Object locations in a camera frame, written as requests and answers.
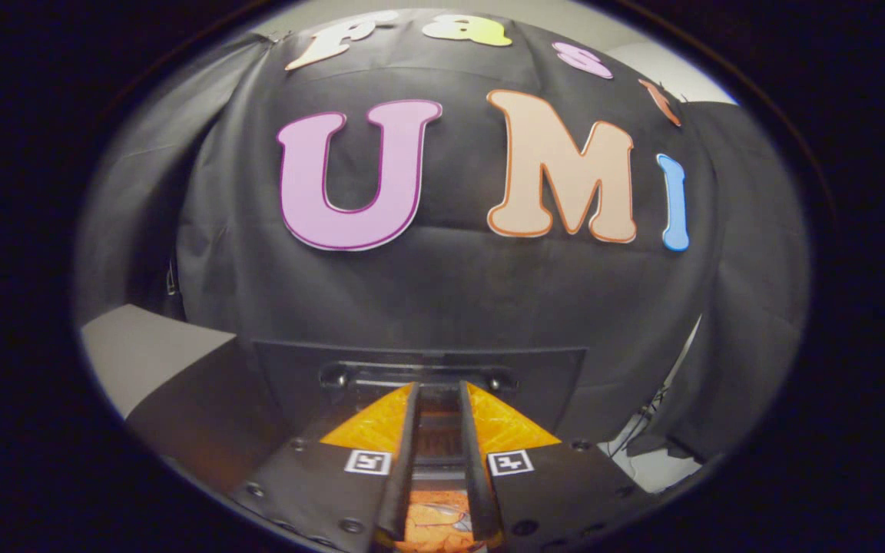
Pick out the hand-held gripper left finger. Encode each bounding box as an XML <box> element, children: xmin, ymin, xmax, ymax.
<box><xmin>229</xmin><ymin>381</ymin><xmax>422</xmax><ymax>552</ymax></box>

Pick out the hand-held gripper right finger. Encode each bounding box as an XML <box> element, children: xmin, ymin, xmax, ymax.
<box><xmin>458</xmin><ymin>379</ymin><xmax>657</xmax><ymax>551</ymax></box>

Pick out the orange shirt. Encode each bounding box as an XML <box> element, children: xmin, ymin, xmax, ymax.
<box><xmin>403</xmin><ymin>492</ymin><xmax>478</xmax><ymax>552</ymax></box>

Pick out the black backdrop cloth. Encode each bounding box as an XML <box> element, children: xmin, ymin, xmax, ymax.
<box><xmin>74</xmin><ymin>9</ymin><xmax>810</xmax><ymax>462</ymax></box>

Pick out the beige and black cabinet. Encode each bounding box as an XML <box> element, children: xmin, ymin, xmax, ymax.
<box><xmin>78</xmin><ymin>303</ymin><xmax>293</xmax><ymax>481</ymax></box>

